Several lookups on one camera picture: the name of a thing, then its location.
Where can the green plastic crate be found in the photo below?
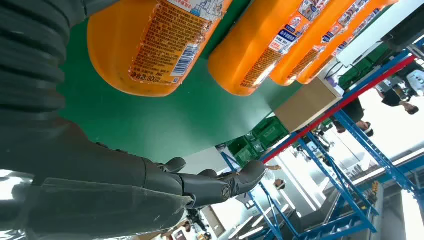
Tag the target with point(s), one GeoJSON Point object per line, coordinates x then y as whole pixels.
{"type": "Point", "coordinates": [357, 73]}
{"type": "Point", "coordinates": [271, 132]}
{"type": "Point", "coordinates": [240, 150]}

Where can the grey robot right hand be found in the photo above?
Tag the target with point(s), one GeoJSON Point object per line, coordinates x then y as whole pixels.
{"type": "Point", "coordinates": [82, 185]}

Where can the brown cardboard box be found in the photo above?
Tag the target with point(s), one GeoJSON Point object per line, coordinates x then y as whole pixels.
{"type": "Point", "coordinates": [304, 102]}

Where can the white table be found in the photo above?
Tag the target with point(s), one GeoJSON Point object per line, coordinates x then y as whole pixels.
{"type": "Point", "coordinates": [374, 36]}

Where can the blue metal shelf rack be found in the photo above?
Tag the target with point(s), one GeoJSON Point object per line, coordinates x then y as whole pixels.
{"type": "Point", "coordinates": [351, 96]}

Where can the person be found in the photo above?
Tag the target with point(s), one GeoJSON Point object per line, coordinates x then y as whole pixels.
{"type": "Point", "coordinates": [352, 112]}
{"type": "Point", "coordinates": [280, 184]}
{"type": "Point", "coordinates": [392, 97]}

